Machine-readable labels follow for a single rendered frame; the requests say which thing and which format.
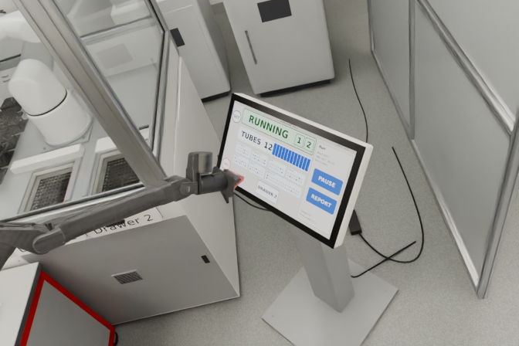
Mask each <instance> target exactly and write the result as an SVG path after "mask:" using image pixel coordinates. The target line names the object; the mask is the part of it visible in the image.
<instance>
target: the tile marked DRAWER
mask: <svg viewBox="0 0 519 346"><path fill-rule="evenodd" d="M255 193H256V194H258V195H260V196H262V197H264V198H265V199H267V200H269V201H270V202H272V203H274V204H275V205H276V204H277V200H278V198H279V194H280V191H279V190H277V189H275V188H274V187H272V186H270V185H268V184H267V183H265V182H263V181H261V180H259V179H258V182H257V185H256V190H255Z"/></svg>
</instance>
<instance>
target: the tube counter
mask: <svg viewBox="0 0 519 346"><path fill-rule="evenodd" d="M262 151H265V152H266V153H268V154H271V155H272V156H274V157H276V158H279V159H280V160H282V161H285V162H286V163H288V164H290V165H293V166H294V167H296V168H299V169H300V170H302V171H305V172H306V173H308V170H309V167H310V162H311V158H308V157H306V156H304V155H302V154H300V153H298V152H295V151H293V150H291V149H289V148H287V147H284V146H283V145H281V144H278V143H276V142H275V141H271V140H270V139H268V138H266V137H265V141H264V144H263V149H262Z"/></svg>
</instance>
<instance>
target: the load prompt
mask: <svg viewBox="0 0 519 346"><path fill-rule="evenodd" d="M241 123H242V124H245V125H247V126H249V127H251V128H253V129H255V130H258V131H260V132H262V133H264V134H267V135H269V136H271V137H273V138H275V139H277V140H279V141H282V142H283V143H285V144H288V145H290V146H292V147H294V148H297V149H299V150H301V151H303V152H306V153H308V154H310V155H312V156H313V153H314V149H315V145H316V143H317V139H316V138H315V137H311V136H310V135H308V134H305V133H302V132H300V131H297V130H295V129H293V128H291V127H288V126H286V125H284V124H281V123H279V122H277V121H274V120H272V119H269V118H268V117H264V116H263V115H261V114H258V113H256V112H253V111H251V110H248V109H246V108H244V111H243V116H242V120H241Z"/></svg>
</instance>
